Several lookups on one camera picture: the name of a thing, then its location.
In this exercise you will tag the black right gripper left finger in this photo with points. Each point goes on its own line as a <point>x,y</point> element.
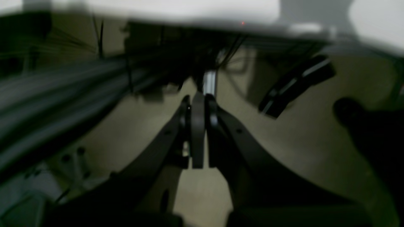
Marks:
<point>143,193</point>

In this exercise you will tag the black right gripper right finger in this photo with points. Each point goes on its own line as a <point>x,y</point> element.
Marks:
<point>264,192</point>

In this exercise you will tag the aluminium frame rail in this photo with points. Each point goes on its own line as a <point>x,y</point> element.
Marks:
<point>40,109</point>

